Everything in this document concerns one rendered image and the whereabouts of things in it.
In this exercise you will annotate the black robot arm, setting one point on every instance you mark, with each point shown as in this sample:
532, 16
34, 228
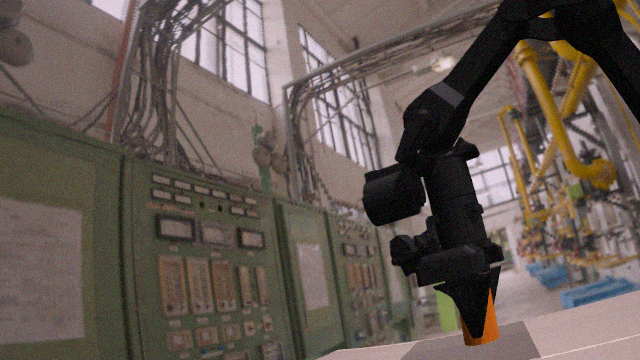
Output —
434, 120

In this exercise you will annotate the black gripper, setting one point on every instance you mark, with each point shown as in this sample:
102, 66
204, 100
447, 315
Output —
464, 259

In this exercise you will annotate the orange tapered knob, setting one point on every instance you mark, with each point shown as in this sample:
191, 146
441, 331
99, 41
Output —
490, 332

